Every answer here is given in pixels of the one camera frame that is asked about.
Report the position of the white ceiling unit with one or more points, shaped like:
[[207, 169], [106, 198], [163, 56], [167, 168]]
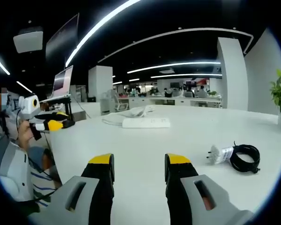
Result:
[[28, 39]]

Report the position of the person's striped shirt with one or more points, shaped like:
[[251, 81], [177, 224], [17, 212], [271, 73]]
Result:
[[43, 185]]

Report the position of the white charger plug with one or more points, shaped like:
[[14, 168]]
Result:
[[219, 154]]

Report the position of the long ceiling strip light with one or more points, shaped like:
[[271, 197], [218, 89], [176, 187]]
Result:
[[96, 28]]

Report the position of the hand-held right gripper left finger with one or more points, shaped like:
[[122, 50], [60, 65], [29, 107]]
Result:
[[61, 194]]

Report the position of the silver laptop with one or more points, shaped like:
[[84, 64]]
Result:
[[62, 82]]

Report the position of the white desk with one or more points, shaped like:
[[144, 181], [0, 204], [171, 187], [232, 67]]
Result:
[[142, 145]]

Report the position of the dark hanging monitor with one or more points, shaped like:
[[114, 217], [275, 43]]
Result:
[[62, 39]]

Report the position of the person's left hand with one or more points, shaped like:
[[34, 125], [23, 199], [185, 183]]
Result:
[[24, 134]]

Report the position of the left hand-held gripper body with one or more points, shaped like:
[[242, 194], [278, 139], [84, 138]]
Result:
[[27, 105]]

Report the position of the white curved ceiling rail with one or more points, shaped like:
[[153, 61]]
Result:
[[178, 32]]

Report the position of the white power strip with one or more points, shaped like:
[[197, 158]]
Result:
[[146, 122]]

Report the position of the white office chair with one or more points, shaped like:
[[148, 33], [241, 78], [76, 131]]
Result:
[[120, 104]]

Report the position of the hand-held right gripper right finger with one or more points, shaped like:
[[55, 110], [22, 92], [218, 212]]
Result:
[[187, 187]]

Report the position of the black laptop stand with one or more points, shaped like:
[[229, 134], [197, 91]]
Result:
[[66, 105]]

